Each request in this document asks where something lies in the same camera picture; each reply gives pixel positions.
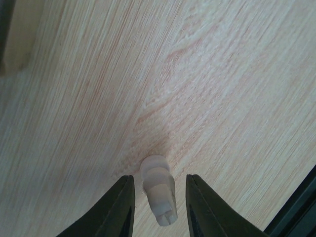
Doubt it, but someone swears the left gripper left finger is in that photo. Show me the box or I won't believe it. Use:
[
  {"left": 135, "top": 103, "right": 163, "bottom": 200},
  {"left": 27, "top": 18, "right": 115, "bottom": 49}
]
[{"left": 59, "top": 175, "right": 135, "bottom": 237}]

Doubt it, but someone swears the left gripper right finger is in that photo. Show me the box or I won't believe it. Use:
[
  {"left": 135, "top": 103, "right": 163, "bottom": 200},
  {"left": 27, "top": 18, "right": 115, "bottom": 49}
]
[{"left": 186, "top": 174, "right": 267, "bottom": 237}]

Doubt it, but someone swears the white chess piece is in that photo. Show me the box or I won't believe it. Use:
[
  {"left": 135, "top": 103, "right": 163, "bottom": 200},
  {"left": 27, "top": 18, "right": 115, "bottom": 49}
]
[{"left": 140, "top": 155, "right": 178, "bottom": 227}]

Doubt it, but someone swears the black frame rail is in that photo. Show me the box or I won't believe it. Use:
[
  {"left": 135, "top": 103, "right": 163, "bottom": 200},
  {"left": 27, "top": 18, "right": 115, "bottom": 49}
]
[{"left": 264, "top": 167, "right": 316, "bottom": 237}]

